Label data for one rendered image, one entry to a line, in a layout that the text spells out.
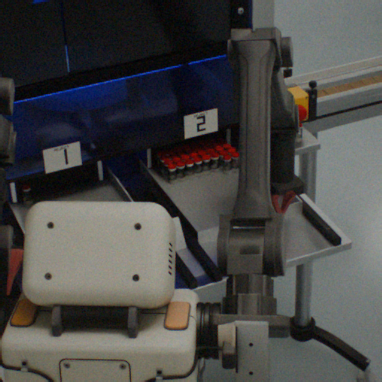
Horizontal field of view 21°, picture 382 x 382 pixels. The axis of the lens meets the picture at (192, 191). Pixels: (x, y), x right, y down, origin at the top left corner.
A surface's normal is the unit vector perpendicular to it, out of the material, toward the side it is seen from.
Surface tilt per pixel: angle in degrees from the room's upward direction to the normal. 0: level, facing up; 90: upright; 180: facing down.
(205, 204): 0
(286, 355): 0
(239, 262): 37
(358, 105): 90
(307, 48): 0
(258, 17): 90
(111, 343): 16
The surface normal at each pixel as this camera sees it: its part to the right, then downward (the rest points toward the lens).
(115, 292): -0.08, 0.23
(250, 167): -0.18, -0.29
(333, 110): 0.40, 0.49
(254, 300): 0.12, -0.33
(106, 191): -0.04, -0.84
